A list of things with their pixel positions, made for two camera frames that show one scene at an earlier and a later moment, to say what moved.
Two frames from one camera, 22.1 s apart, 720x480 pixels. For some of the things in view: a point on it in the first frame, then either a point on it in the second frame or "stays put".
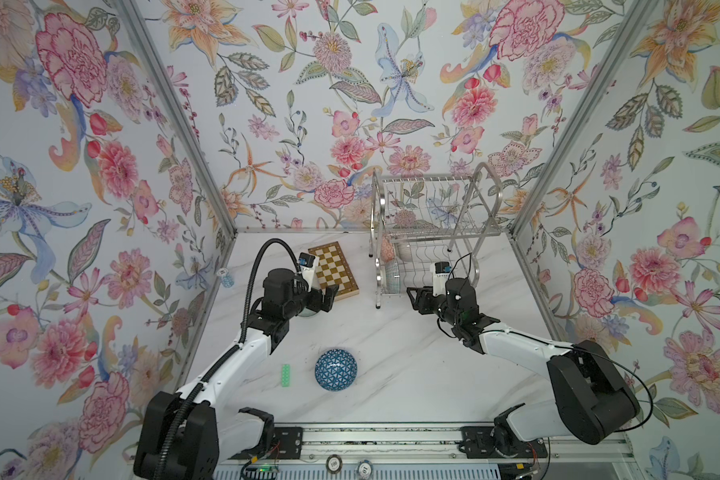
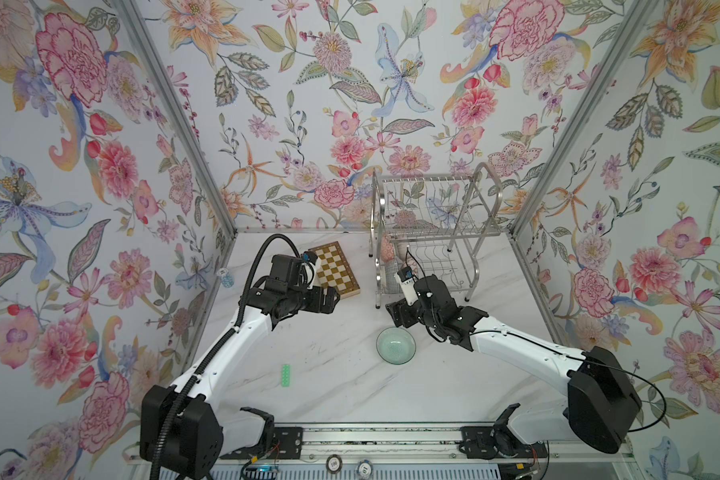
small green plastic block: [285, 375] stays put
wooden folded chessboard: [333, 270] stays put
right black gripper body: [439, 307] → [410, 316]
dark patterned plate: [392, 277] stays put
